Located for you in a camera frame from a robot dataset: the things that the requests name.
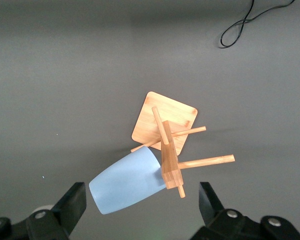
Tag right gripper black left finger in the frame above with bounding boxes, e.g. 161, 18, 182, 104
0, 181, 87, 240

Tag thin black loose cable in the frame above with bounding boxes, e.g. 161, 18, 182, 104
218, 0, 297, 49

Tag light blue plastic cup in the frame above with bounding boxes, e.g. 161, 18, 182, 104
88, 146, 167, 216

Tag wooden mug tree stand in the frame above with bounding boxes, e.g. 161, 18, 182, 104
130, 91, 236, 199

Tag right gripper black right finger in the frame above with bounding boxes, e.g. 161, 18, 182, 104
189, 181, 300, 240

